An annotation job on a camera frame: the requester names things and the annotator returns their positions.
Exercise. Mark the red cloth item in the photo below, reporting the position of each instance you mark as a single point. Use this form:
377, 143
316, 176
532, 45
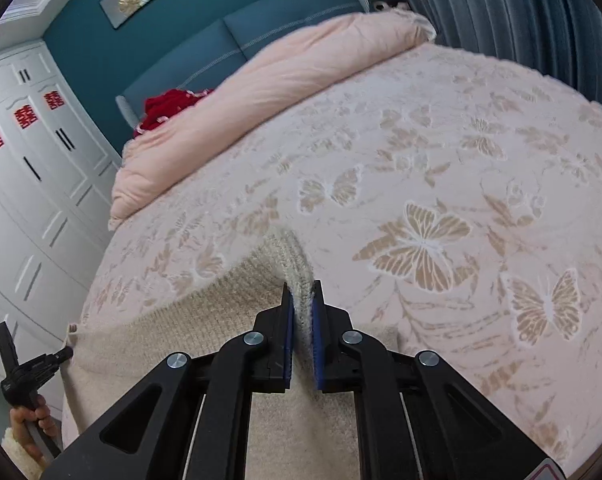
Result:
160, 109

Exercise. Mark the teal upholstered headboard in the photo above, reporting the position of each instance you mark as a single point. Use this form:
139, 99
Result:
207, 58

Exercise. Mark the white wardrobe with red stickers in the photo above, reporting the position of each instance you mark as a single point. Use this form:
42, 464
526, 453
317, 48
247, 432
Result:
56, 175

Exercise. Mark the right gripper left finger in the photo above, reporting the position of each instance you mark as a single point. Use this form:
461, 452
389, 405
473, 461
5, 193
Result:
188, 418

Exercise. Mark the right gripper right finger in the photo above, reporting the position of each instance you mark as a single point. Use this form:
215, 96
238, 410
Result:
416, 416

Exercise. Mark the pink folded quilt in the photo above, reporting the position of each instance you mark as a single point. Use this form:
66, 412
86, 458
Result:
286, 72

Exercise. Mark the grey-blue curtain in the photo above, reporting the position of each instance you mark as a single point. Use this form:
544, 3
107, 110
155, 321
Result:
559, 38

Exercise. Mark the person's left hand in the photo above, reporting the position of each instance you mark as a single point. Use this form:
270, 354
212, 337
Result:
21, 416

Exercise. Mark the pink butterfly bedspread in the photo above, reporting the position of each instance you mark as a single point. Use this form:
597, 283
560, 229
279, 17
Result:
448, 201

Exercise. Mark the cream knit sweater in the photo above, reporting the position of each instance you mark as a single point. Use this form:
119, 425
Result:
298, 433

